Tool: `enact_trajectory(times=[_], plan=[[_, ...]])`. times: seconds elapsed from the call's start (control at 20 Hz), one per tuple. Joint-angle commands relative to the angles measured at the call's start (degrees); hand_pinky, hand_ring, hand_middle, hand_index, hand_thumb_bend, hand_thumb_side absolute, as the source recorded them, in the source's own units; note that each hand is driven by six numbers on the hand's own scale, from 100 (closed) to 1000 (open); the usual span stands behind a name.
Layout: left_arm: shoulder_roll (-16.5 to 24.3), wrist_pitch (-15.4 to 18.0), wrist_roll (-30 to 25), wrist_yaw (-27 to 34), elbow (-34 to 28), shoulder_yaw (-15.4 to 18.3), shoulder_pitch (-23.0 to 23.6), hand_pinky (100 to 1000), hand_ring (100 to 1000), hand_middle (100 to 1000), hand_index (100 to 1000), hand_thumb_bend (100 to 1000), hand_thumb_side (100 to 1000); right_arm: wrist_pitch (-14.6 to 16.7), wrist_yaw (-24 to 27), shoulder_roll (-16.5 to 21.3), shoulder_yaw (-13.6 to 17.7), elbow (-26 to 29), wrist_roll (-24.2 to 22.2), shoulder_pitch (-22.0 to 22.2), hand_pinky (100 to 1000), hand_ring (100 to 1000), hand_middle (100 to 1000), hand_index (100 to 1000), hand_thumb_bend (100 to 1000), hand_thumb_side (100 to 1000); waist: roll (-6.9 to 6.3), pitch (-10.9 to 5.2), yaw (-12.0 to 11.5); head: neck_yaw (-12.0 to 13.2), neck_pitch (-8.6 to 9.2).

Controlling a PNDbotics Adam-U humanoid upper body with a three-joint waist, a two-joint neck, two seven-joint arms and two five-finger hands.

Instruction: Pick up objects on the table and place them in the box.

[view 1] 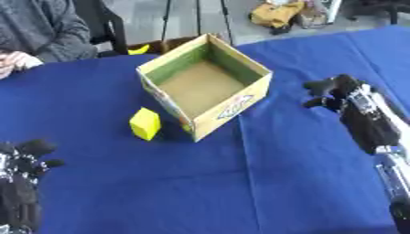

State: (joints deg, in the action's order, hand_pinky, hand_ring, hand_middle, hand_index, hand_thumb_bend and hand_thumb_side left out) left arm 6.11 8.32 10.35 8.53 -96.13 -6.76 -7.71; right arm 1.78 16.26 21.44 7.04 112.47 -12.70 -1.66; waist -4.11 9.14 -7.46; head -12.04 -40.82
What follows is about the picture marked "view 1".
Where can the black chair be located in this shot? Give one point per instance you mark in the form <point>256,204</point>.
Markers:
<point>104,26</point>

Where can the yellow banana toy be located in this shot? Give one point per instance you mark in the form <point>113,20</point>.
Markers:
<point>139,50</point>

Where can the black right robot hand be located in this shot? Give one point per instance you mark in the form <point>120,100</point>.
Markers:
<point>368,122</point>

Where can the yellow block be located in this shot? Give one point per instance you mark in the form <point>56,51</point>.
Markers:
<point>144,123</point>

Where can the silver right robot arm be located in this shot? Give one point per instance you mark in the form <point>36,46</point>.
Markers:
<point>397,170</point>

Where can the person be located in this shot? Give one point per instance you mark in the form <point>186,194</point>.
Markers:
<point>40,30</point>

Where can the yellow bag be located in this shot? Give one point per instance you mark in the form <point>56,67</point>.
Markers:
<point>275,15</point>

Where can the person's hand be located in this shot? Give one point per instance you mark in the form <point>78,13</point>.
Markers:
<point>16,62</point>

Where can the tan cardboard box green inside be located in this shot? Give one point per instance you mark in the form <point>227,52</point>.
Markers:
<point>205,85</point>

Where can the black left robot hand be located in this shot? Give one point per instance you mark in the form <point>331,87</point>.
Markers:
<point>21,189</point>

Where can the black tripod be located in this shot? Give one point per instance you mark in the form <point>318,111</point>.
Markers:
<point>196,19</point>

